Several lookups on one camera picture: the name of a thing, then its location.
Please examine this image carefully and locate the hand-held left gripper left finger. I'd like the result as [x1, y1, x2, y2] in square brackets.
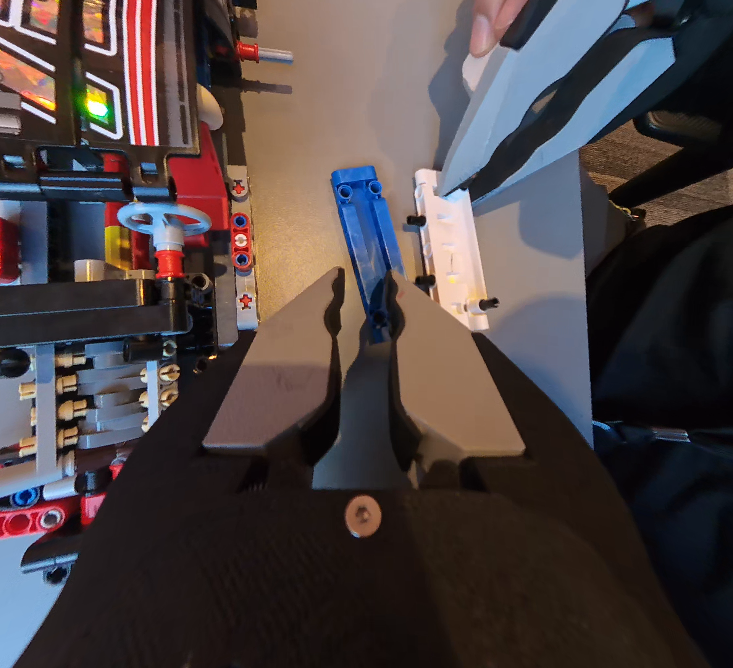
[202, 267, 346, 465]

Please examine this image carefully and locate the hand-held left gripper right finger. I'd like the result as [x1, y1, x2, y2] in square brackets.
[386, 270, 526, 471]

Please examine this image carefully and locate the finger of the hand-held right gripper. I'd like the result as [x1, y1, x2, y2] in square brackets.
[440, 0, 640, 198]
[470, 28, 679, 205]

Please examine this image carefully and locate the white toy brick panel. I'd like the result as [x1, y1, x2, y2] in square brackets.
[413, 168, 491, 332]

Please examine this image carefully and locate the blue toy brick panel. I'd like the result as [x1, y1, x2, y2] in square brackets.
[330, 165, 408, 345]

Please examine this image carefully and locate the light grey desk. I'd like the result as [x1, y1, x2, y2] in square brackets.
[0, 0, 596, 646]

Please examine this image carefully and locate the black office chair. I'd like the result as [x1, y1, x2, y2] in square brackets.
[607, 109, 733, 210]

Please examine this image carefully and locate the person's torso in dark clothing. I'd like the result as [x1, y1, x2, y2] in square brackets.
[587, 210, 733, 668]

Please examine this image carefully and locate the toy brick car model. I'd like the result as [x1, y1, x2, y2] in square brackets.
[0, 0, 295, 586]

